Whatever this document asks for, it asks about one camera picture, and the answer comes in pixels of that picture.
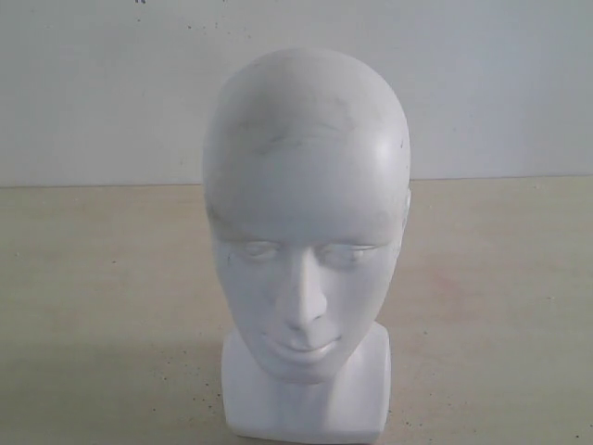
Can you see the white mannequin head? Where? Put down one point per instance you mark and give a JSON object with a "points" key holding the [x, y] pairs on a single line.
{"points": [[306, 175]]}

